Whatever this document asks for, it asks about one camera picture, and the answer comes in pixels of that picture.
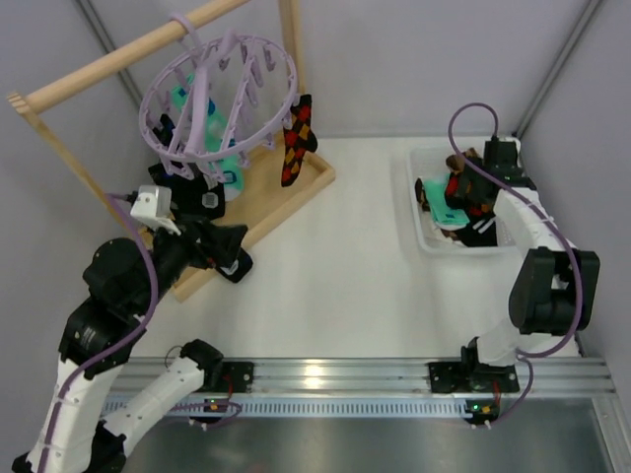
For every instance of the mint green sock in basket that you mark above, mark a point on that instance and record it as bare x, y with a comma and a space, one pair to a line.
444, 216

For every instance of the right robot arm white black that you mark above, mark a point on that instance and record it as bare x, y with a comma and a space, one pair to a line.
553, 295

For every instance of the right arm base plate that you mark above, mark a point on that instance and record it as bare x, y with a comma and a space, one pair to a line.
456, 377

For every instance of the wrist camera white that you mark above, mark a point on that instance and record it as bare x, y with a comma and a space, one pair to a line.
152, 208
500, 156

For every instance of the white slotted cable duct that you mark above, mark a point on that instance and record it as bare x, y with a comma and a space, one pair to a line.
335, 408

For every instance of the black sport sock hanging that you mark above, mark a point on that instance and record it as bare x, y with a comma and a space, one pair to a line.
240, 267

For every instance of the mint green sock hanging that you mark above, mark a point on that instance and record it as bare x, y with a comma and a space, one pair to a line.
225, 171

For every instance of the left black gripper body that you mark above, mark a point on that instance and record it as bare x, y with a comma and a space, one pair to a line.
207, 241

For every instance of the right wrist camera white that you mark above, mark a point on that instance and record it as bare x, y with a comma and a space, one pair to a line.
500, 156

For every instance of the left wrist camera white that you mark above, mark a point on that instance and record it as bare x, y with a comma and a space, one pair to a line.
152, 208

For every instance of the black white striped sock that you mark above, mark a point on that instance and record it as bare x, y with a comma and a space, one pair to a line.
479, 233

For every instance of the aluminium mounting rail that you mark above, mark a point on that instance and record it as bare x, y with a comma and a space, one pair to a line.
564, 377

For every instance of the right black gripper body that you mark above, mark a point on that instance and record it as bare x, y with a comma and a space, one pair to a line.
479, 184

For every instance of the white plastic basket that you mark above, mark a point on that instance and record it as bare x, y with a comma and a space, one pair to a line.
428, 162

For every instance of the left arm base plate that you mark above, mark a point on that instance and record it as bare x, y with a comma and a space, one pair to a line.
235, 378

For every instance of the brown striped sock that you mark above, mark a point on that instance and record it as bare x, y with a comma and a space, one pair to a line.
456, 164

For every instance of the red orange argyle sock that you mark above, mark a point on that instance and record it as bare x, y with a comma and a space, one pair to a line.
299, 139
457, 197

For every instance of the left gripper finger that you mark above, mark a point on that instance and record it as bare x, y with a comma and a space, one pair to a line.
211, 232
219, 254

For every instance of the wooden hanging rack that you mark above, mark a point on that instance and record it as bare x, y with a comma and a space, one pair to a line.
263, 205

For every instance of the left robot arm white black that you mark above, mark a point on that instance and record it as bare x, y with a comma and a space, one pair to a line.
126, 281

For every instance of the purple round clip hanger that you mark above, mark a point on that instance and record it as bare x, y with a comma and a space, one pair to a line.
250, 78

